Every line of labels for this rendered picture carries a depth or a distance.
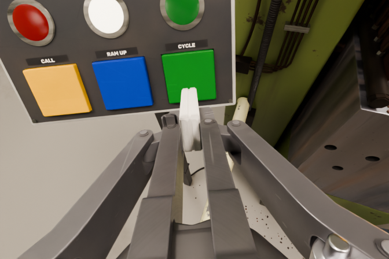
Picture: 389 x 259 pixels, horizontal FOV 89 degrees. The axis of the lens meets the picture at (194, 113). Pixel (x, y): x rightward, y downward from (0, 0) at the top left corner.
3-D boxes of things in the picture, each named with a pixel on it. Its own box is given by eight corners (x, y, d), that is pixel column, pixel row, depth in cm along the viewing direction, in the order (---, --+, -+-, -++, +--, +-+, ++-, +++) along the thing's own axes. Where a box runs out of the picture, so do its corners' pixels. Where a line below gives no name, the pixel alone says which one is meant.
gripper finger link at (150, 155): (182, 159, 13) (139, 163, 14) (183, 124, 18) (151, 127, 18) (179, 140, 13) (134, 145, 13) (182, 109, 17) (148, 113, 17)
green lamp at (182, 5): (195, 30, 26) (193, -4, 23) (164, 25, 27) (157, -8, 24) (203, 18, 28) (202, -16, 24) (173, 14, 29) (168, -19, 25)
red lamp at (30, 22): (47, 47, 26) (21, 15, 23) (22, 41, 28) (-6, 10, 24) (63, 33, 28) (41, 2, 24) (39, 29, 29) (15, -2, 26)
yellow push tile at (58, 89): (90, 112, 31) (72, 64, 28) (43, 117, 31) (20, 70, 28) (95, 107, 32) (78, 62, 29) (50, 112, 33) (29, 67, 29)
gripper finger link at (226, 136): (201, 138, 13) (247, 133, 13) (197, 107, 17) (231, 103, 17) (203, 156, 13) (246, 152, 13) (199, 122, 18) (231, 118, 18)
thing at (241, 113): (216, 232, 54) (216, 230, 49) (198, 224, 55) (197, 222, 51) (250, 107, 76) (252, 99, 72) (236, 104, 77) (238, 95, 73)
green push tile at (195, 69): (216, 99, 31) (214, 49, 28) (168, 104, 31) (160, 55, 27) (215, 95, 33) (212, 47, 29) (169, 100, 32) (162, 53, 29)
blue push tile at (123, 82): (153, 106, 31) (143, 57, 28) (106, 110, 31) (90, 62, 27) (154, 101, 33) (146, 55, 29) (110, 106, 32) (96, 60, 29)
